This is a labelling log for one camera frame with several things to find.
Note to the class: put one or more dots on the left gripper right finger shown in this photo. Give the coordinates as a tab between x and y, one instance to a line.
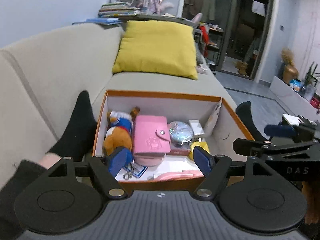
215	171

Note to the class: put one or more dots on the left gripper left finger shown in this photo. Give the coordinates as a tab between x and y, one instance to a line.
104	170

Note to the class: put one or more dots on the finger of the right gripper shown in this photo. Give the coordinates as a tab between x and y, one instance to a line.
284	131

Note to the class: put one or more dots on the pink notebook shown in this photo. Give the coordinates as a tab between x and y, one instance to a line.
186	174

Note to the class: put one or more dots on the brown plush toy blue shirt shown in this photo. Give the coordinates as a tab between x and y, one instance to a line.
119	130

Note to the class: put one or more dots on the round glitter compact mirror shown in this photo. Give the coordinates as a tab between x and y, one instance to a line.
180	133

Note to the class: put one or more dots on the pink wallet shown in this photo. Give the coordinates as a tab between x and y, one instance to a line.
151	135

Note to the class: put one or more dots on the right hand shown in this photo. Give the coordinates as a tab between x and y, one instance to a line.
310	191

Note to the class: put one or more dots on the white tv cabinet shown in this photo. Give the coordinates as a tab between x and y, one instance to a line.
297	104

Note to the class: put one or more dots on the left black sock foot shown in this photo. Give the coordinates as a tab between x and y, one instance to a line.
78	138

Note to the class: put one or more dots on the black sock foot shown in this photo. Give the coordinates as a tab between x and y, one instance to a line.
243	111
78	138

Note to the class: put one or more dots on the right black sock foot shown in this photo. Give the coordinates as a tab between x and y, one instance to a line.
243	111

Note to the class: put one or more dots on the green potted plant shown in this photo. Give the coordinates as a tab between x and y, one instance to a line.
310	82

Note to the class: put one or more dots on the orange cardboard box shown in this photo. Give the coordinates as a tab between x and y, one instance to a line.
175	107

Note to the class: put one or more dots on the gold vase dried flowers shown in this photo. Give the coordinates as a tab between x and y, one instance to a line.
290	72

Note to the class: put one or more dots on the left leg black trousers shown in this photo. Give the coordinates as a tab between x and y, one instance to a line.
25	174

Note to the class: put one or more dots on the beige sofa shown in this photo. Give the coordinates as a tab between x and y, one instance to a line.
42	76

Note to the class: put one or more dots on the yellow cushion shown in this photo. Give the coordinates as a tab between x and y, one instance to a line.
157	47

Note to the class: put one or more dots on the stack of books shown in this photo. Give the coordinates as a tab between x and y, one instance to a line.
118	9

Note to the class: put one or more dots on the silver keychain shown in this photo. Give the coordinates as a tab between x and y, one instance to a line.
133	170

